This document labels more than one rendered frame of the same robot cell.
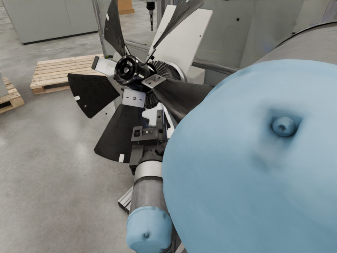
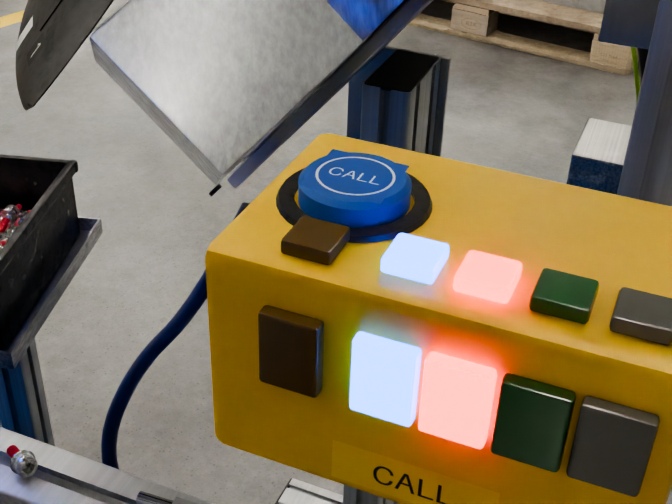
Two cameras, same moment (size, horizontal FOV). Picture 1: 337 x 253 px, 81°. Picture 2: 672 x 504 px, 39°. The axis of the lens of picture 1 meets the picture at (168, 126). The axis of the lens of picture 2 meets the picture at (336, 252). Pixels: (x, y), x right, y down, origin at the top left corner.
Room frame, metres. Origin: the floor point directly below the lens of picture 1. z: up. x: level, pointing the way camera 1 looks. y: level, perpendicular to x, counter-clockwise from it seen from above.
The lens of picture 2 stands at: (0.58, -0.67, 1.24)
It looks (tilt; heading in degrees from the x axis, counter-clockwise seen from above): 33 degrees down; 75
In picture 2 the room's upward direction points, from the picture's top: 2 degrees clockwise
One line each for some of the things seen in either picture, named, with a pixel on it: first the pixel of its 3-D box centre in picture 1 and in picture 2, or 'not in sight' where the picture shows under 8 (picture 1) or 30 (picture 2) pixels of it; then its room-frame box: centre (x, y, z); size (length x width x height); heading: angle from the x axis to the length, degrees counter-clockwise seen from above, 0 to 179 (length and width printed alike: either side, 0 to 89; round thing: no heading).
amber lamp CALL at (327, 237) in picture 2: not in sight; (315, 240); (0.65, -0.41, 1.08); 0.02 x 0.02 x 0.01; 53
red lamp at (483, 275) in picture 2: not in sight; (487, 276); (0.69, -0.44, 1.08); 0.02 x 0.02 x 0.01; 53
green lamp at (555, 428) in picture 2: not in sight; (531, 423); (0.70, -0.48, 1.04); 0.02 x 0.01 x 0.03; 143
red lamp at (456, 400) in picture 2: not in sight; (456, 400); (0.68, -0.46, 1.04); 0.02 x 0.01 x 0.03; 143
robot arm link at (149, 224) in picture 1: (150, 214); not in sight; (0.17, 0.03, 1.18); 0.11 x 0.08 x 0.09; 0
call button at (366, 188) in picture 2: not in sight; (354, 192); (0.67, -0.39, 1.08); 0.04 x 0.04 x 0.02
